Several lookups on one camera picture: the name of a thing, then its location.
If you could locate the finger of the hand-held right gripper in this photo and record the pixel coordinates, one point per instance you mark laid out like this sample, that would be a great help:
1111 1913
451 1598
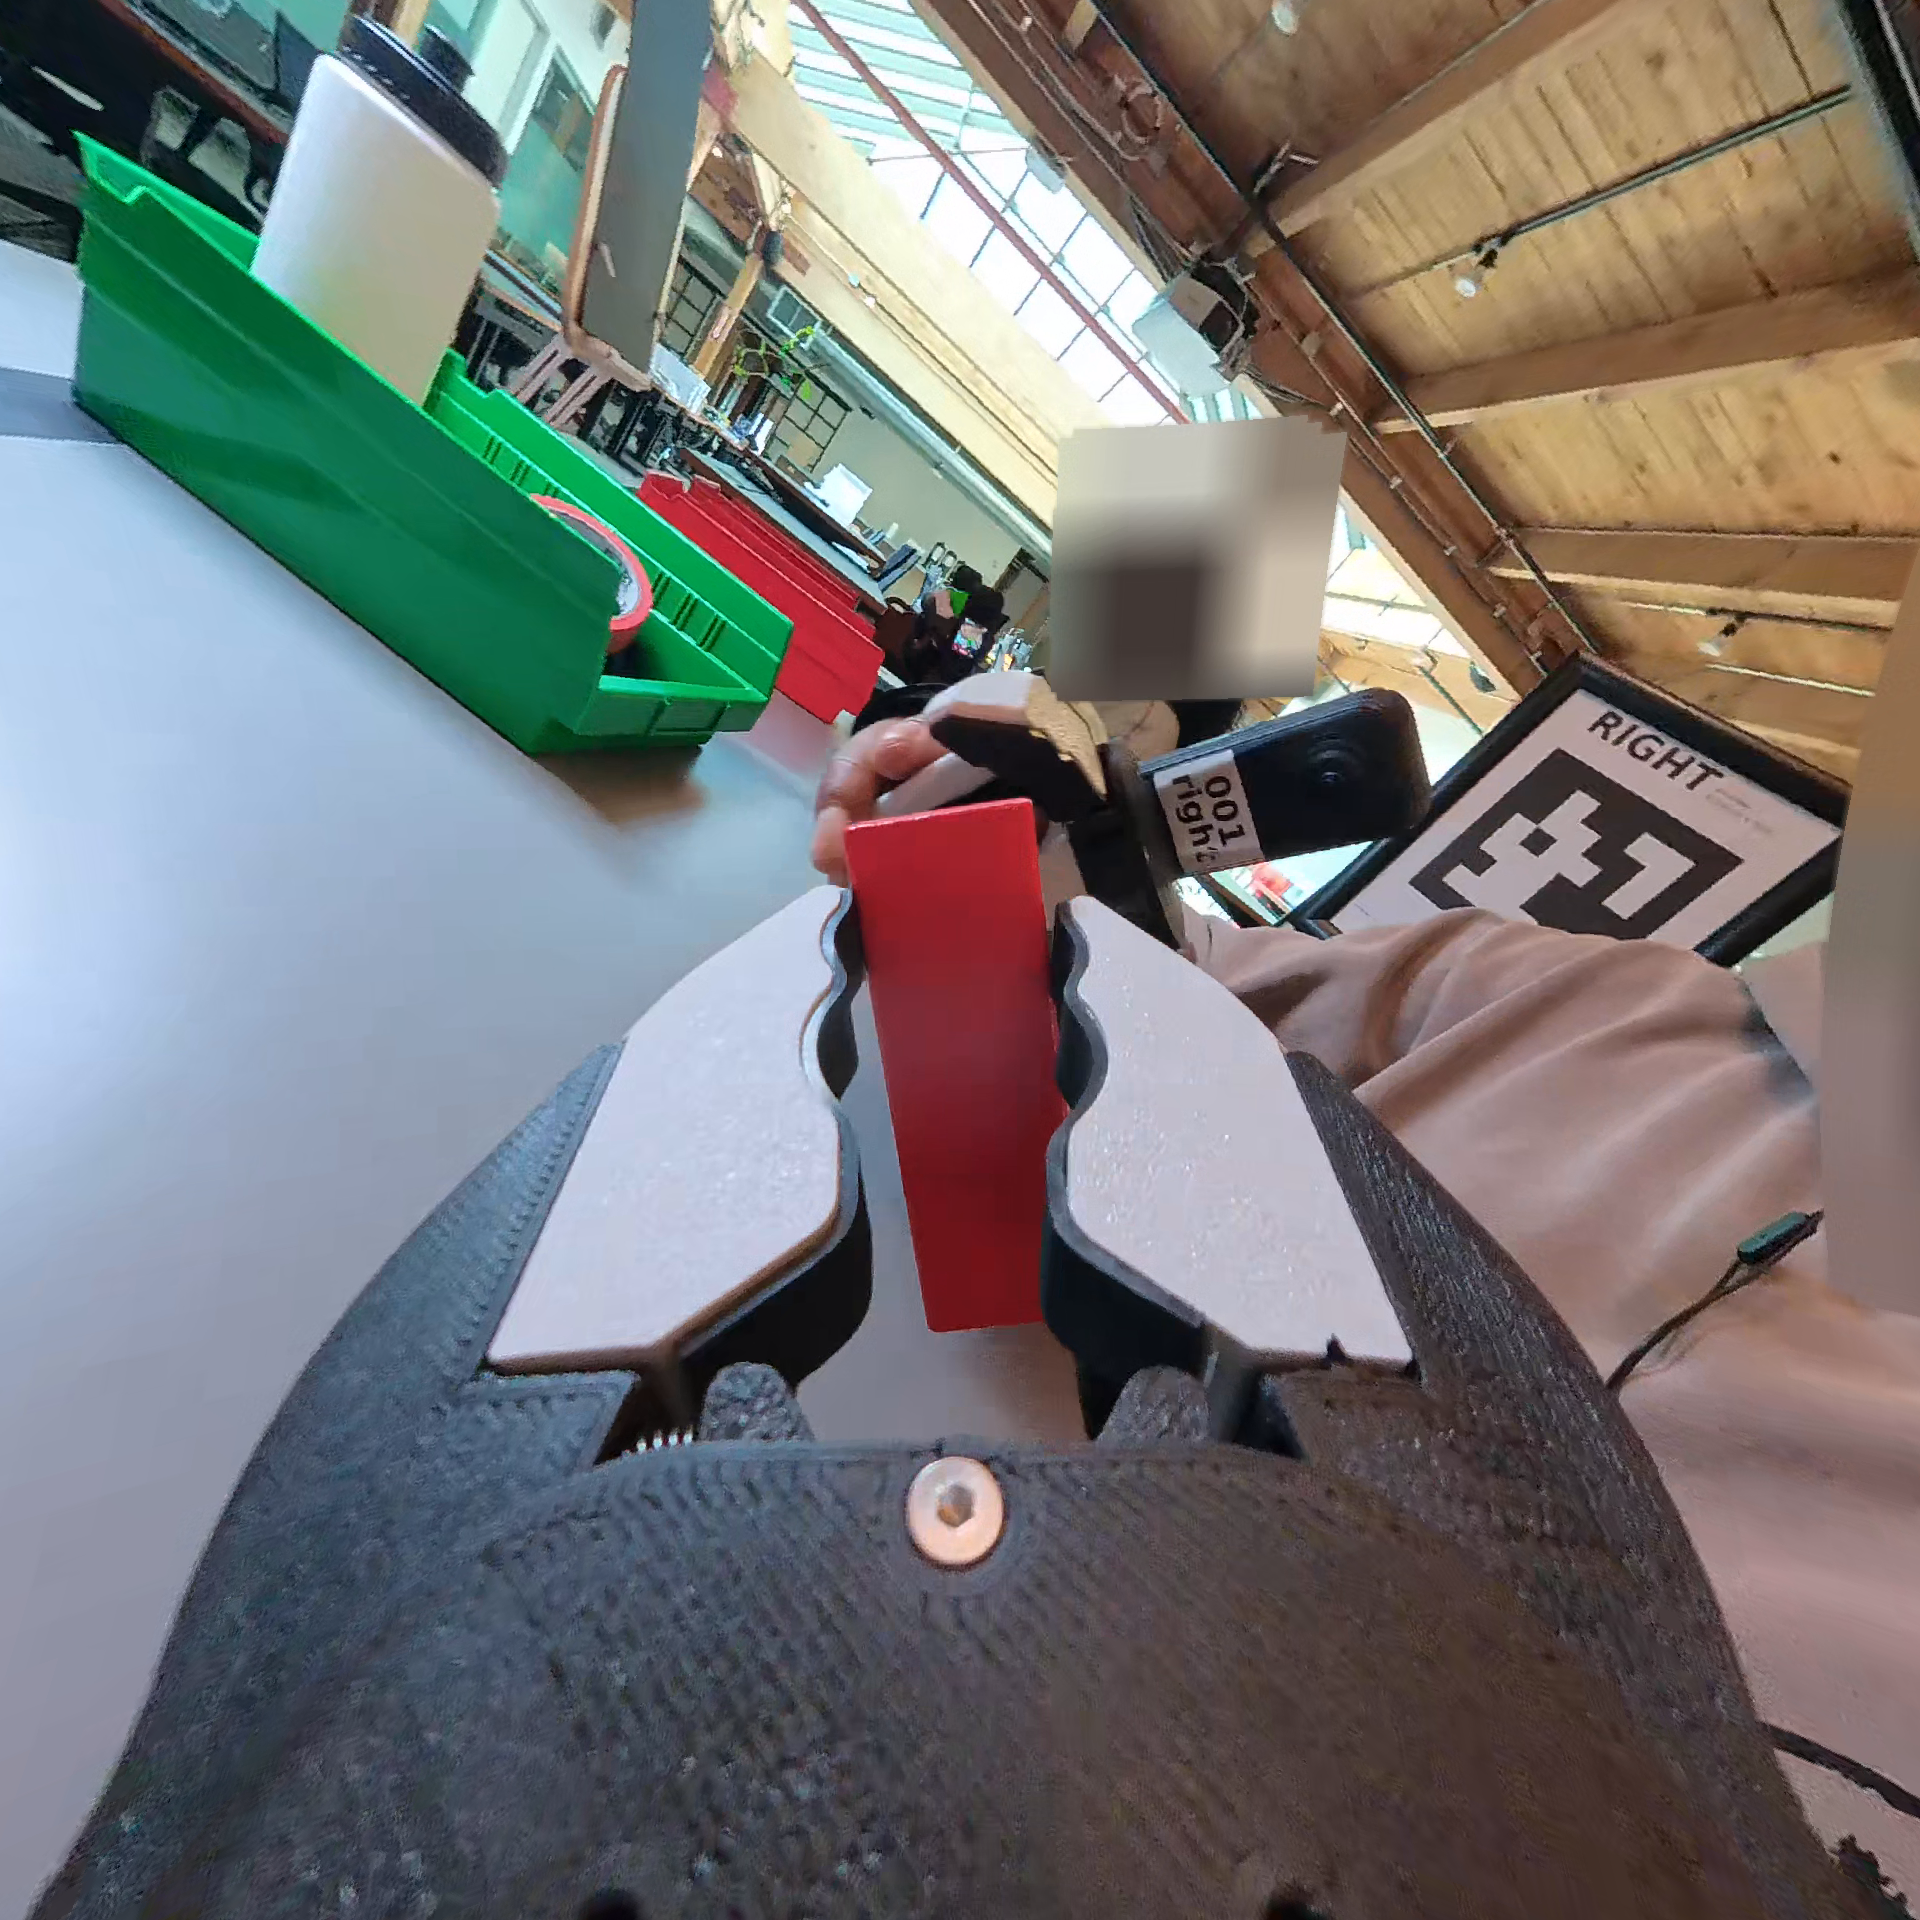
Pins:
1119 876
1035 718

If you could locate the white junction box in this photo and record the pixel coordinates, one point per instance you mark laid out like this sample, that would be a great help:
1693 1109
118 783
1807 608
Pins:
1186 323

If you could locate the green plastic bin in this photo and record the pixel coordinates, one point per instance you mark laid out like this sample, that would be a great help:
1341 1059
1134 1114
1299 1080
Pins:
300 451

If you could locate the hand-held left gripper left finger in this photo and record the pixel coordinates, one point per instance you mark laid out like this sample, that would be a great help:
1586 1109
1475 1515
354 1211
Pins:
674 1185

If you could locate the red plastic bin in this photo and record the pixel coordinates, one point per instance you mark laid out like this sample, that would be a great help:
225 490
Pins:
810 643

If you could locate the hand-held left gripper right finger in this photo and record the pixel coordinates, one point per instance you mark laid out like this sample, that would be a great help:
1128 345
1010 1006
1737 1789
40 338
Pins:
1228 1185

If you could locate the black white marker board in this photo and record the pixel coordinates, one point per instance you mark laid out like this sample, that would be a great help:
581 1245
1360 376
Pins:
1592 840

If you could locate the red rectangular block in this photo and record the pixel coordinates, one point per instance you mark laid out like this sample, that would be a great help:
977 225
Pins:
962 1050

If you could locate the red tape roll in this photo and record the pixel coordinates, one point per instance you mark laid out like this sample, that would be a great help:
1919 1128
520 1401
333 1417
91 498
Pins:
621 580

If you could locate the person's right hand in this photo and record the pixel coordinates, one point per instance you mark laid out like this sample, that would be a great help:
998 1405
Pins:
863 781

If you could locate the grey metal conduit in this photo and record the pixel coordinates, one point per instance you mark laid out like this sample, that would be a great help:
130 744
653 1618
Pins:
1882 104

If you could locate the white water bottle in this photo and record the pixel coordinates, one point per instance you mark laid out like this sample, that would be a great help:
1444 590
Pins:
375 225

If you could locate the person's right forearm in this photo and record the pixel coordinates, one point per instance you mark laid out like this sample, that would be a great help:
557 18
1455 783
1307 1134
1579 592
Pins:
1501 1079

